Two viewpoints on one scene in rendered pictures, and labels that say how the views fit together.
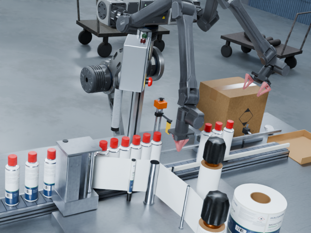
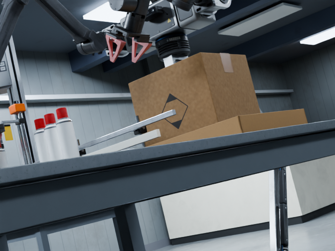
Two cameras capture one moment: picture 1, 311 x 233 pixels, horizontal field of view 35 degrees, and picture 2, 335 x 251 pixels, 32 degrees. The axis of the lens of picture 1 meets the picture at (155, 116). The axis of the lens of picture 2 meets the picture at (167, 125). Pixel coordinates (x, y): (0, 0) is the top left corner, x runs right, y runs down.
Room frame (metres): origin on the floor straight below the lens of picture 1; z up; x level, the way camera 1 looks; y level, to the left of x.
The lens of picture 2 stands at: (2.11, -2.16, 0.74)
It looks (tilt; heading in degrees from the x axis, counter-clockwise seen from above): 7 degrees up; 78
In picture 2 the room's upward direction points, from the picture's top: 14 degrees counter-clockwise
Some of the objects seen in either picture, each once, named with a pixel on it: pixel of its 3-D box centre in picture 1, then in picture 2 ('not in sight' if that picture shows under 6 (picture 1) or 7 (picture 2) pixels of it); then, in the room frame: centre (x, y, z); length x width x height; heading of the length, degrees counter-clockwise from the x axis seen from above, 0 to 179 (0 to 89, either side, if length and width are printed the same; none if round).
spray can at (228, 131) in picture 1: (226, 140); (68, 140); (2.16, -0.36, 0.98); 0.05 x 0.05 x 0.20
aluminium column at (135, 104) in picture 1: (135, 103); (21, 117); (2.02, 0.09, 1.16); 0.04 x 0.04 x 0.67; 35
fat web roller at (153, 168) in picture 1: (152, 182); not in sight; (1.70, -0.02, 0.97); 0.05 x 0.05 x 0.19
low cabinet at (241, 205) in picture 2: not in sight; (259, 194); (5.05, 6.55, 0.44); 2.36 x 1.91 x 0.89; 130
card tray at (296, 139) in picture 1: (302, 145); (224, 136); (2.51, -0.84, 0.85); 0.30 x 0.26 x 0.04; 125
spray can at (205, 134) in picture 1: (204, 144); (45, 149); (2.09, -0.25, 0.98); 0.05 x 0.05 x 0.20
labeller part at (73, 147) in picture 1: (78, 145); not in sight; (1.61, 0.26, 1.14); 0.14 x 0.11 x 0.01; 125
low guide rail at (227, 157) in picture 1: (209, 161); (42, 174); (2.07, -0.28, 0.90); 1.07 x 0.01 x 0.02; 125
